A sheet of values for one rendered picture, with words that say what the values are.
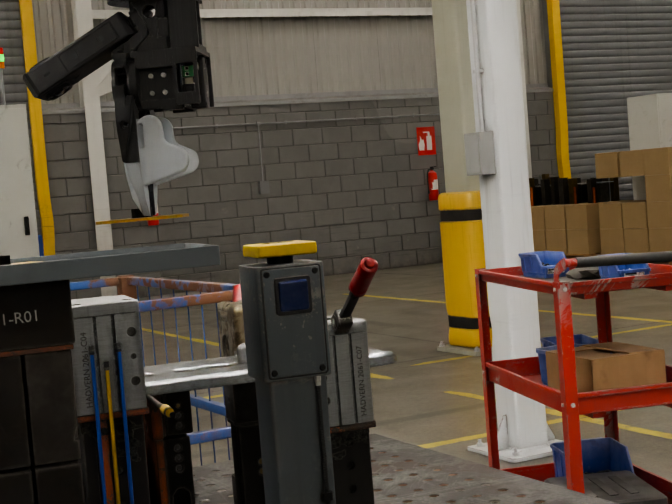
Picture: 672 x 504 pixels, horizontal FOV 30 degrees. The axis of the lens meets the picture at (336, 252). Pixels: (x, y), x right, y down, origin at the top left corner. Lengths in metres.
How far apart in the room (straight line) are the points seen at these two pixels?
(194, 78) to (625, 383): 2.58
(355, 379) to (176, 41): 0.45
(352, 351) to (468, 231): 7.10
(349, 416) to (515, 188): 4.03
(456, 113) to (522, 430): 3.57
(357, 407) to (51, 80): 0.50
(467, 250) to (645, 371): 4.96
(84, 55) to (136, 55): 0.05
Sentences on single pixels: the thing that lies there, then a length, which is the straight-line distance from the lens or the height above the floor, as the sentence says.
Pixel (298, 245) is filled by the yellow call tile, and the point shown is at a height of 1.16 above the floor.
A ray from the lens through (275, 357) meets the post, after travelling 1.21.
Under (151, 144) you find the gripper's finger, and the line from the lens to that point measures 1.18.
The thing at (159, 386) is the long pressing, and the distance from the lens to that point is 1.47.
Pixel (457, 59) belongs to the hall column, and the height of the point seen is 1.99.
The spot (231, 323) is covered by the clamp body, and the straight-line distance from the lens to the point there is 1.73.
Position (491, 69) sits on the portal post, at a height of 1.65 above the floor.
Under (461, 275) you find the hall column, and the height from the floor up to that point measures 0.54.
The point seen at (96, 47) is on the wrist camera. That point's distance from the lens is 1.20.
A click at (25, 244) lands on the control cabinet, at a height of 0.96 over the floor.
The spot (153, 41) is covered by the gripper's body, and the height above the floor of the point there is 1.36.
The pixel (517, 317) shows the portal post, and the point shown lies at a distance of 5.41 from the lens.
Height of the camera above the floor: 1.21
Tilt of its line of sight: 3 degrees down
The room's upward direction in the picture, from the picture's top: 5 degrees counter-clockwise
